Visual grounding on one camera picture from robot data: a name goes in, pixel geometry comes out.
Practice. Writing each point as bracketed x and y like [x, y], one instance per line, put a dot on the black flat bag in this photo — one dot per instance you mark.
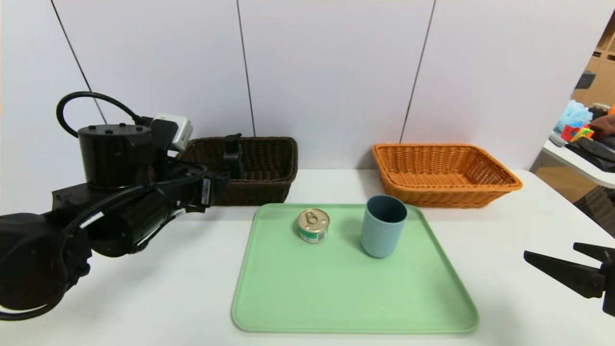
[596, 151]

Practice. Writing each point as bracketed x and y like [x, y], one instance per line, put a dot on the dark woven chair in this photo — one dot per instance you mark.
[596, 206]

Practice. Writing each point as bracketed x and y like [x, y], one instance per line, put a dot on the dark brown wicker basket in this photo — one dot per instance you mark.
[264, 168]

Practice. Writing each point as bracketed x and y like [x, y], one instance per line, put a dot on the orange wicker basket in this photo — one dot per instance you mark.
[432, 194]

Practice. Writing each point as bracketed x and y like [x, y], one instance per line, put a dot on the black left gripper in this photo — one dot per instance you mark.
[207, 188]

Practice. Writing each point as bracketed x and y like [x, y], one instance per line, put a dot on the colourful puzzle cube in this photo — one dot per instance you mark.
[576, 133]

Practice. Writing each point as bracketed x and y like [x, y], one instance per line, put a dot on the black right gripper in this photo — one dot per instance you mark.
[609, 288]

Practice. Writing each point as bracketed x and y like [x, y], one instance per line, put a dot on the light green plastic tray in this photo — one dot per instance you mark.
[336, 288]

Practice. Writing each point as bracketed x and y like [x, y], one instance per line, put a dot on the light blue plastic cup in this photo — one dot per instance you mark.
[382, 235]

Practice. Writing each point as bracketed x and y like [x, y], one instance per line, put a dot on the white side table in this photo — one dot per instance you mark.
[576, 166]

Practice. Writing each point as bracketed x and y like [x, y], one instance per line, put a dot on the blue mesh bath sponge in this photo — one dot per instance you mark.
[574, 115]

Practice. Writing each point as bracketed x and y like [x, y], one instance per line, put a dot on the black pump bottle green label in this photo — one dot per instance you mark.
[233, 144]

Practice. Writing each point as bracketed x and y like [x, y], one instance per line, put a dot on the wooden shelf cabinet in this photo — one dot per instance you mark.
[603, 77]

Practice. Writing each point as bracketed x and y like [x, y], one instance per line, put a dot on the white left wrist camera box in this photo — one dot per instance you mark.
[182, 129]

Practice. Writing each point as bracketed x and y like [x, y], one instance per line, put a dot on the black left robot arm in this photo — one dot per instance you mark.
[120, 158]

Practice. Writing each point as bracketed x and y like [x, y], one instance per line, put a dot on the brown cloth object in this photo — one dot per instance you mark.
[605, 126]

